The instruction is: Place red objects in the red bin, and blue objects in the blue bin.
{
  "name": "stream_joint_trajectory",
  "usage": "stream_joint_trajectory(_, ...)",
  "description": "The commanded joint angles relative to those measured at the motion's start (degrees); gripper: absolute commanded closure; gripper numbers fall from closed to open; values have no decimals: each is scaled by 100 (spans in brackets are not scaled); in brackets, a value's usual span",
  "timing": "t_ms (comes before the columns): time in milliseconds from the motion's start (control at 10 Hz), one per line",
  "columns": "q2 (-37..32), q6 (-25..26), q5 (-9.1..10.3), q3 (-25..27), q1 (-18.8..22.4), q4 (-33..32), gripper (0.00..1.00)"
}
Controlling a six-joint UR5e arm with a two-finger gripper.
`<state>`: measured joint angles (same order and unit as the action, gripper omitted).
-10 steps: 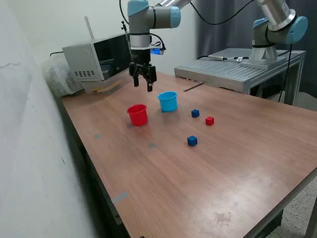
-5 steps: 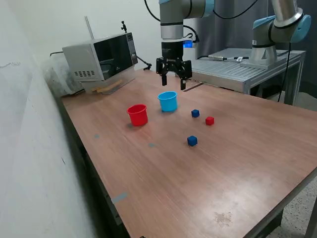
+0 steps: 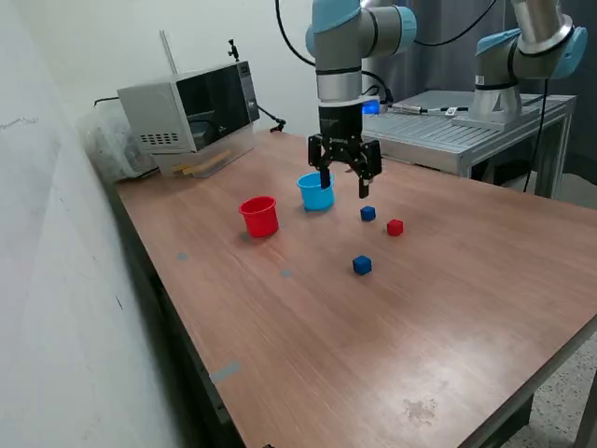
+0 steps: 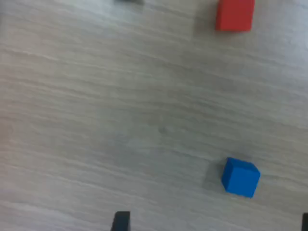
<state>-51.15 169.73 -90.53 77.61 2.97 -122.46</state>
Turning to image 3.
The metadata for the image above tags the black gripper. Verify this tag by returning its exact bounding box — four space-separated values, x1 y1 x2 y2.
307 100 382 200

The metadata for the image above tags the grey metal robot base table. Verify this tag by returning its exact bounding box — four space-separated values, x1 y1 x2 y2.
362 90 577 200

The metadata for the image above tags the blue plastic bin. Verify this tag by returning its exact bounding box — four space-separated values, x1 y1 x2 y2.
296 171 336 212

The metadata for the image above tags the red plastic bin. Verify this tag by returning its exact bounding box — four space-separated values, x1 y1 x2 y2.
238 195 280 240

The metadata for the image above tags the clear plastic stand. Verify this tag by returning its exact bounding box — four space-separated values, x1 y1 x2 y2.
153 125 257 178

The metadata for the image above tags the wooden stick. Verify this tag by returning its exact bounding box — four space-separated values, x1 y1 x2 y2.
173 151 232 174
181 159 226 177

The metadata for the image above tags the silver microwave oven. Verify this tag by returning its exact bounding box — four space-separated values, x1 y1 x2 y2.
116 60 261 155

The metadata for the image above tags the thin metal rod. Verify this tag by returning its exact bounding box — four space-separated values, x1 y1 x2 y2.
159 29 179 76

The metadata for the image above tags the long blue tape strip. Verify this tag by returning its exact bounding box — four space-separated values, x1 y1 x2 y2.
208 360 242 385

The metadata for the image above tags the crumpled clear plastic bag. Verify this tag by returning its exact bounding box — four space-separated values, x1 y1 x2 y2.
76 100 160 183

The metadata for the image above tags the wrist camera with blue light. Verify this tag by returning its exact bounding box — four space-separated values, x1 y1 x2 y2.
361 95 391 116

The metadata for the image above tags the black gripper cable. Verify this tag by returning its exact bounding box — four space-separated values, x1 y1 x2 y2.
274 0 498 105

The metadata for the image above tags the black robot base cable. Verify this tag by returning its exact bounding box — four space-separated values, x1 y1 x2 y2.
521 77 551 193

